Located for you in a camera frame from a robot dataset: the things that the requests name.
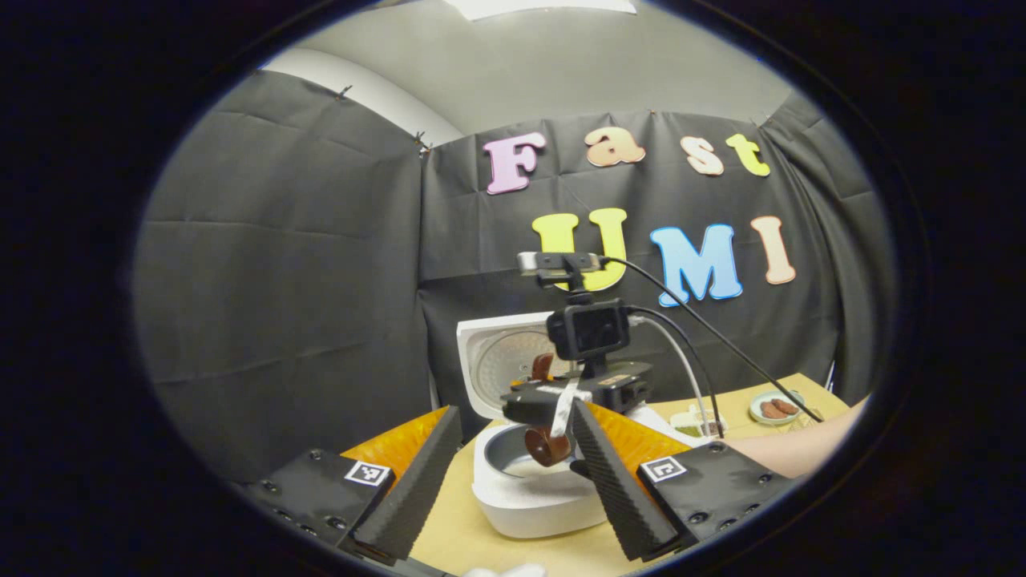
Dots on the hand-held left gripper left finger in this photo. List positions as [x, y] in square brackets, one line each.
[417, 489]

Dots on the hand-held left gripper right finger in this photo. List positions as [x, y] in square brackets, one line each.
[617, 489]

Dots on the brown wooden spoon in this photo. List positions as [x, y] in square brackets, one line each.
[545, 447]

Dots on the white rice cooker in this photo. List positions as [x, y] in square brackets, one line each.
[521, 505]

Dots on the white divided tray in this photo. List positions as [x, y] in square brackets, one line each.
[681, 418]

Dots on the pale green plate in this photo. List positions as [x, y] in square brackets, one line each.
[757, 405]

